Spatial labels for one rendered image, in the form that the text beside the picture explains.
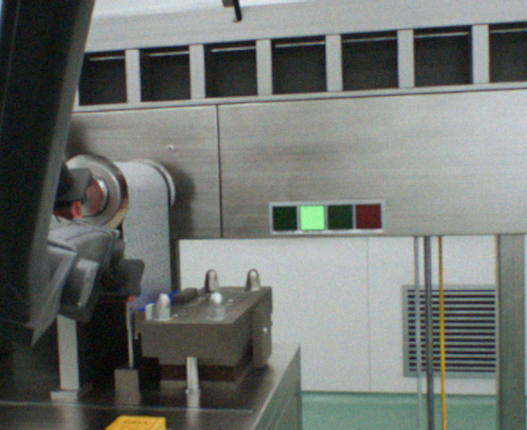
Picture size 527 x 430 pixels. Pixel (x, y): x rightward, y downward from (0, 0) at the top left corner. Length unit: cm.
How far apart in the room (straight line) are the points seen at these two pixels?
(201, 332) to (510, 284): 79
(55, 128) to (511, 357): 137
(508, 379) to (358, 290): 222
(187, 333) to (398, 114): 65
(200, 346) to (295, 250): 271
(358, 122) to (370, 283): 243
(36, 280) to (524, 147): 112
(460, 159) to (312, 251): 244
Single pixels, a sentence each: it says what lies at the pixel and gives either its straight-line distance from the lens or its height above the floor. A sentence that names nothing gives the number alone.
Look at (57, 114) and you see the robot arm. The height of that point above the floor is 131.
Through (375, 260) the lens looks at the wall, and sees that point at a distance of 379.
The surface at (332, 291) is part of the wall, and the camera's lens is 383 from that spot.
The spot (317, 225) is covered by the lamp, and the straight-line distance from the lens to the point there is 144.
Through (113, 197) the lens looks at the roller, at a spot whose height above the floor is 125.
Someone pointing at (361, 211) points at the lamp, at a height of 120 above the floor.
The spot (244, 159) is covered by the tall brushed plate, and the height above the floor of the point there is 132.
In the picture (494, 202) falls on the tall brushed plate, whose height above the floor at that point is 121.
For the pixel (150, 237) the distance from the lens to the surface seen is 132.
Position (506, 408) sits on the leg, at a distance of 170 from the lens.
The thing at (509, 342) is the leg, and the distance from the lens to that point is 166.
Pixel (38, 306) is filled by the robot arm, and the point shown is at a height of 117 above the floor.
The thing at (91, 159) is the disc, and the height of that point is 132.
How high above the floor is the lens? 126
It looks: 3 degrees down
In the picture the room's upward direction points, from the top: 2 degrees counter-clockwise
